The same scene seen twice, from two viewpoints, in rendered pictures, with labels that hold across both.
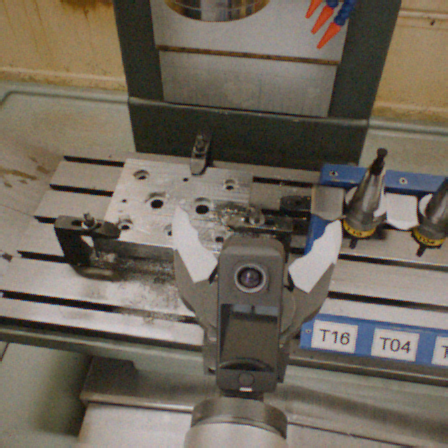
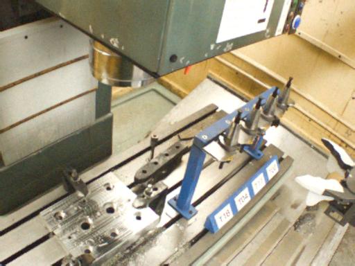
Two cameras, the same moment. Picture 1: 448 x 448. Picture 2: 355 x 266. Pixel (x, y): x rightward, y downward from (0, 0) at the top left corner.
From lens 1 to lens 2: 0.57 m
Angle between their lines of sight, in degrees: 44
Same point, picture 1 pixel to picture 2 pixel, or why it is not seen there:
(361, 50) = not seen: hidden behind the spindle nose
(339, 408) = (231, 244)
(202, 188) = (98, 199)
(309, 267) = (345, 157)
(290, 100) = (75, 122)
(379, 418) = (243, 234)
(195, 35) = (17, 113)
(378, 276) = (202, 179)
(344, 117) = (100, 116)
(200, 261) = (334, 184)
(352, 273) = not seen: hidden behind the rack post
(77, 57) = not seen: outside the picture
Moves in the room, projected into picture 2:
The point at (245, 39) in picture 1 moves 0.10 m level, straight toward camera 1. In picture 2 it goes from (46, 100) to (62, 113)
